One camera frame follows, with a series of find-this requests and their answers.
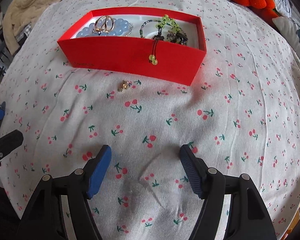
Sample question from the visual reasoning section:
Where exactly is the lime green bead bracelet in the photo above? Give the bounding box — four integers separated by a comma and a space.
148, 13, 183, 66

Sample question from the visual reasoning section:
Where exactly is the green seed bead necklace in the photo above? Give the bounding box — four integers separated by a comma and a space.
139, 19, 161, 39

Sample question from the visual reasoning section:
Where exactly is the gold ring ornament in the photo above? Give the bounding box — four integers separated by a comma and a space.
92, 15, 115, 35

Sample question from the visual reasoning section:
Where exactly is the orange pumpkin plush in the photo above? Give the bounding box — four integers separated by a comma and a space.
231, 0, 280, 28

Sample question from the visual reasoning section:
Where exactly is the deer print pillow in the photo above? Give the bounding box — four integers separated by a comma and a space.
273, 16, 300, 59

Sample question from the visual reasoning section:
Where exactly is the beige quilted blanket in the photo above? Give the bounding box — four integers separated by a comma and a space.
2, 0, 61, 55

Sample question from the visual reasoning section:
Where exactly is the black hair claw clip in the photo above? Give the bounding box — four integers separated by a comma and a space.
166, 31, 188, 46

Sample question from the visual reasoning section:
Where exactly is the light blue bead bracelet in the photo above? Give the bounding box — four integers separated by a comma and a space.
76, 17, 129, 38

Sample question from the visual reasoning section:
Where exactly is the cherry print bedsheet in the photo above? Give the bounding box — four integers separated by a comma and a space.
0, 0, 300, 239

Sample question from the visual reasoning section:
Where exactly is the red jewelry box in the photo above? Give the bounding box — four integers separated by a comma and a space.
57, 7, 207, 86

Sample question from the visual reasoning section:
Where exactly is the small gold charm earring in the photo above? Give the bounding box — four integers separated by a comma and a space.
118, 80, 132, 92

